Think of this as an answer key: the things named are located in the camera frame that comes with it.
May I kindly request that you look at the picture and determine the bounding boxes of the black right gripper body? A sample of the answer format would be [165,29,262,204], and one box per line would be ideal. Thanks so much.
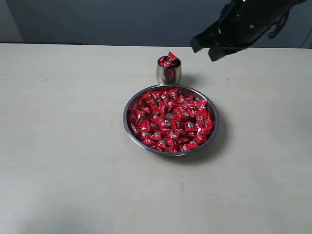
[216,0,302,47]

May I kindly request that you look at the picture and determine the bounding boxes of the round stainless steel bowl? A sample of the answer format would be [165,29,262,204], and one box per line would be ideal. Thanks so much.
[122,84,220,157]

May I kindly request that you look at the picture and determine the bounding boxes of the shiny steel cup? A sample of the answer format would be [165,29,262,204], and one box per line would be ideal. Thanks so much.
[156,63,182,84]

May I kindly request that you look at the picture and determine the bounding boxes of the pile of red candies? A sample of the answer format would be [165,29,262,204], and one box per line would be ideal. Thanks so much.
[128,88,214,153]

